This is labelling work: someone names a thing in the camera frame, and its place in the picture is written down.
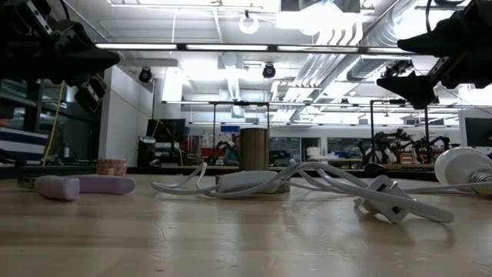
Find white lightbulb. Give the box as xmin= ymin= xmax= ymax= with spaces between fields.
xmin=434 ymin=146 xmax=492 ymax=197

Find black waste bin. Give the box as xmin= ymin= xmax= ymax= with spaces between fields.
xmin=137 ymin=135 xmax=158 ymax=167

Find black aluminium rig frame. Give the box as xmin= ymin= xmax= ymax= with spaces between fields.
xmin=0 ymin=42 xmax=492 ymax=182

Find yellow cable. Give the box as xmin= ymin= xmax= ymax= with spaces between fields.
xmin=42 ymin=80 xmax=65 ymax=166

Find seated person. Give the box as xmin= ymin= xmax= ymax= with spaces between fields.
xmin=226 ymin=134 xmax=241 ymax=166

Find lamp socket with white cord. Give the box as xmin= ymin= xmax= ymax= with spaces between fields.
xmin=150 ymin=160 xmax=492 ymax=225

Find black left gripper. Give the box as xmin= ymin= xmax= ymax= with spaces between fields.
xmin=0 ymin=0 xmax=121 ymax=112

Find white ring ceiling lamp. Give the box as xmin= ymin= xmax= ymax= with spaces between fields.
xmin=238 ymin=10 xmax=261 ymax=35

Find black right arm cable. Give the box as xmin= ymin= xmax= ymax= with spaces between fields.
xmin=424 ymin=0 xmax=434 ymax=35

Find purple-handled pliers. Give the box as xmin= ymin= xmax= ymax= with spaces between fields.
xmin=17 ymin=175 xmax=136 ymax=202

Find blue white striped box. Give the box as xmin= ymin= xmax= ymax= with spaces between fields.
xmin=0 ymin=126 xmax=49 ymax=162

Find black background rig frame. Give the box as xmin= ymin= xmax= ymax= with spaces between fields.
xmin=369 ymin=98 xmax=431 ymax=155
xmin=212 ymin=100 xmax=271 ymax=166

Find dark glass cabinet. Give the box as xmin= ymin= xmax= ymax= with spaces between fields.
xmin=0 ymin=76 xmax=101 ymax=167

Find white LED light strip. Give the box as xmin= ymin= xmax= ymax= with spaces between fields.
xmin=186 ymin=44 xmax=269 ymax=52
xmin=95 ymin=43 xmax=178 ymax=50
xmin=277 ymin=45 xmax=361 ymax=52

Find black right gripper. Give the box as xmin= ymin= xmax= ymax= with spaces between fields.
xmin=376 ymin=0 xmax=492 ymax=111

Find black ceiling fixture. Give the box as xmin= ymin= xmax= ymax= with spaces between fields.
xmin=384 ymin=59 xmax=415 ymax=77

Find red cart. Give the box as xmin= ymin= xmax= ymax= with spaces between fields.
xmin=200 ymin=145 xmax=228 ymax=165

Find dark wall screen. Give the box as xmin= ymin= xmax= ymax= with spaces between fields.
xmin=464 ymin=116 xmax=492 ymax=149

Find black monitor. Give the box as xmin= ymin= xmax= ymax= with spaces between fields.
xmin=147 ymin=118 xmax=187 ymax=145

